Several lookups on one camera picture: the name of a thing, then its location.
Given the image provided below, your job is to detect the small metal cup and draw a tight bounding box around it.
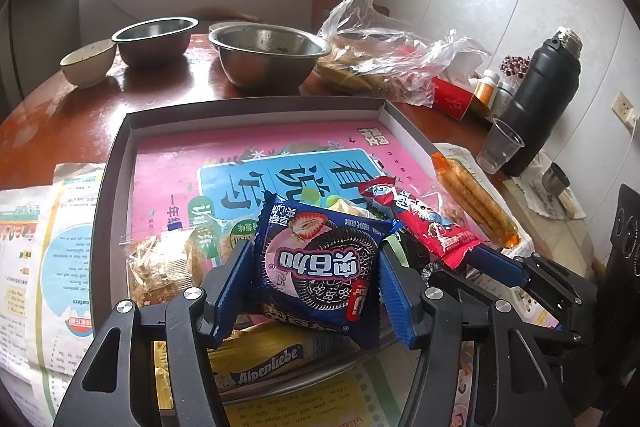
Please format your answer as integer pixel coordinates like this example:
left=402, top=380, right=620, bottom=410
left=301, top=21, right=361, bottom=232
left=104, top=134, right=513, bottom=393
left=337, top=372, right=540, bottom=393
left=541, top=163, right=572, bottom=195

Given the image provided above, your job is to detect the black thermos flask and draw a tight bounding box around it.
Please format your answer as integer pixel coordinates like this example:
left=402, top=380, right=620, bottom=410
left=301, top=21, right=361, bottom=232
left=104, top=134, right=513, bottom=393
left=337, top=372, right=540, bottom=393
left=500, top=27, right=583, bottom=178

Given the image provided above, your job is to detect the white paper towel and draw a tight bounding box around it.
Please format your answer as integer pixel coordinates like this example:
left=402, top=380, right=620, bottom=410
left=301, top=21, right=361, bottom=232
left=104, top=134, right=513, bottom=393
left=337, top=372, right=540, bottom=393
left=505, top=177, right=587, bottom=220

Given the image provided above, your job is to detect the pink and blue booklet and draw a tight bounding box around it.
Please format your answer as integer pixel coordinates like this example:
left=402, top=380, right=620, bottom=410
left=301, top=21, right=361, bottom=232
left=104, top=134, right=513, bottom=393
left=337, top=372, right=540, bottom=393
left=131, top=122, right=436, bottom=258

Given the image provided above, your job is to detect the small steel bowl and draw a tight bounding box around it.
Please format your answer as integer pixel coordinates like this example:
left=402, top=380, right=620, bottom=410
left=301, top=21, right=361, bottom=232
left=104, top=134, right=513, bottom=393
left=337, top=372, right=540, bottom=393
left=111, top=18, right=198, bottom=66

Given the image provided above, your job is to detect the clear plastic bag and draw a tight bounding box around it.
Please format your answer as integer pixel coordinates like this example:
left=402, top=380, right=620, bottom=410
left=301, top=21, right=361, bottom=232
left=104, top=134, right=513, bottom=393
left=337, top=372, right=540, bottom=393
left=315, top=0, right=493, bottom=108

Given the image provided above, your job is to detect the blue cookie packet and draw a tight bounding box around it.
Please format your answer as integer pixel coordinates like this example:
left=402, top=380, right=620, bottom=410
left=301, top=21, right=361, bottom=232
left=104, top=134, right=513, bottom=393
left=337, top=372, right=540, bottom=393
left=254, top=194, right=394, bottom=350

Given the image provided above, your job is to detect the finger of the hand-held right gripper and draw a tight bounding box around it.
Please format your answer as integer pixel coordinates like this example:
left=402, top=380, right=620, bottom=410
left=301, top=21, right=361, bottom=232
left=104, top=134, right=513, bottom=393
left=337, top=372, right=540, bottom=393
left=465, top=243, right=598, bottom=308
left=427, top=267, right=583, bottom=345

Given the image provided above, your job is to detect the red tissue box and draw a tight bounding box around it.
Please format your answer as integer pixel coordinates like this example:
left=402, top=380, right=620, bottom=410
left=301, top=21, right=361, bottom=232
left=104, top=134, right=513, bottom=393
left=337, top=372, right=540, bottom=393
left=431, top=74, right=481, bottom=122

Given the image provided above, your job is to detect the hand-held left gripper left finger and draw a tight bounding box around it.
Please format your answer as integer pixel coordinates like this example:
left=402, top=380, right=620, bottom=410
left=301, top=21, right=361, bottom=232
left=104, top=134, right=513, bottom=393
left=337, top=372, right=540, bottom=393
left=52, top=239, right=253, bottom=427

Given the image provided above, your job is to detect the red snack bar packet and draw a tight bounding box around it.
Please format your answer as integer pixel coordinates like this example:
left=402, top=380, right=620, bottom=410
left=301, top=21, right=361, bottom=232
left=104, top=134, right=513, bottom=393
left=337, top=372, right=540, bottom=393
left=357, top=174, right=479, bottom=270

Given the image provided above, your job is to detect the green translucent snack packet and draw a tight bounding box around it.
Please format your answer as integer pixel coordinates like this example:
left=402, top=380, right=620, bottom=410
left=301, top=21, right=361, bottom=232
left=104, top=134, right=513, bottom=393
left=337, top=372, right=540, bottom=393
left=327, top=196, right=373, bottom=220

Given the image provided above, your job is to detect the grey cardboard box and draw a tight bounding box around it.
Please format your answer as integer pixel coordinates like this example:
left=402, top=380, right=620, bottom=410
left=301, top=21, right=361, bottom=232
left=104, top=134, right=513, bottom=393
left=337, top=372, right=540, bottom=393
left=90, top=99, right=531, bottom=403

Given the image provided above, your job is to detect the dark beaded ornament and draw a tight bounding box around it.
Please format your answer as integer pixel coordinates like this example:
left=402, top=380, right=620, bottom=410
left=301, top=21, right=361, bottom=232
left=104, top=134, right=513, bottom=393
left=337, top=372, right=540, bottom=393
left=500, top=54, right=533, bottom=80

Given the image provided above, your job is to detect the clear flaky pastry packet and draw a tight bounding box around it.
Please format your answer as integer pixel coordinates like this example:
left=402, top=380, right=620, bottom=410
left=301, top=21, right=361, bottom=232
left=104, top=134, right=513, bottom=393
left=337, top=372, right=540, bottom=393
left=124, top=227, right=208, bottom=305

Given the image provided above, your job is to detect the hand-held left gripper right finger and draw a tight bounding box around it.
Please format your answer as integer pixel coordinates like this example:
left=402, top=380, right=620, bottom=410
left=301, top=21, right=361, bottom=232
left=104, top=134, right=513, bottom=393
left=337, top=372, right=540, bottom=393
left=377, top=249, right=576, bottom=427

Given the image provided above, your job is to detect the gold snack bar packet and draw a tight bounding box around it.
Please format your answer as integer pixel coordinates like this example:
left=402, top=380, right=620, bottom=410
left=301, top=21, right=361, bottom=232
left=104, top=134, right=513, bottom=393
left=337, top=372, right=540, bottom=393
left=154, top=326, right=321, bottom=410

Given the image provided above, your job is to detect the orange cracker packet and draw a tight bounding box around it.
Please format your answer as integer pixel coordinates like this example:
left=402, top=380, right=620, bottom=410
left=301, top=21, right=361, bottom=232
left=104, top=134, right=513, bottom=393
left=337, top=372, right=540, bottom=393
left=431, top=152, right=519, bottom=250

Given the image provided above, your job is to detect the white wall socket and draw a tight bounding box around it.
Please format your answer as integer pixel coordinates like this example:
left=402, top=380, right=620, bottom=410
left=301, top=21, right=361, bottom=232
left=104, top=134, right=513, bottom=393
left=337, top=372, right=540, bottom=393
left=612, top=92, right=638, bottom=128

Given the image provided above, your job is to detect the clear plastic cup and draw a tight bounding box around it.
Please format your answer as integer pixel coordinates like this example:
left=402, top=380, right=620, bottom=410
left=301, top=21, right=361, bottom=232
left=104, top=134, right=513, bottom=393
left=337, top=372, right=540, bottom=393
left=476, top=117, right=525, bottom=174

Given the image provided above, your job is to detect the beige ceramic bowl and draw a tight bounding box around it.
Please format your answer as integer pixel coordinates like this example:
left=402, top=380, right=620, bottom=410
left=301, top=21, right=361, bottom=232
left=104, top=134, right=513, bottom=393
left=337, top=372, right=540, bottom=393
left=60, top=39, right=118, bottom=88

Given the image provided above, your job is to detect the colourful newspaper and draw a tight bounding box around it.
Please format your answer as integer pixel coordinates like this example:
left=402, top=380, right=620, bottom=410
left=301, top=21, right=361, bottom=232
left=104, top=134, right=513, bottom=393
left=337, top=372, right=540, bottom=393
left=0, top=142, right=563, bottom=427

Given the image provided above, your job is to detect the large steel bowl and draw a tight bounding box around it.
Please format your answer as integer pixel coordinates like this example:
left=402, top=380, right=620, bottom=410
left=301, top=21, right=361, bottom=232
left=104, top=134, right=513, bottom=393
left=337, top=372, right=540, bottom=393
left=207, top=24, right=332, bottom=95

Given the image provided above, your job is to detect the orange pill bottle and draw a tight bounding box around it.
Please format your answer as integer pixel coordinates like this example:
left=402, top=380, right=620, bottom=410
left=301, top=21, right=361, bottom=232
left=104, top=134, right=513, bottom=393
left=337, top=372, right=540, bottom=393
left=472, top=74, right=501, bottom=105

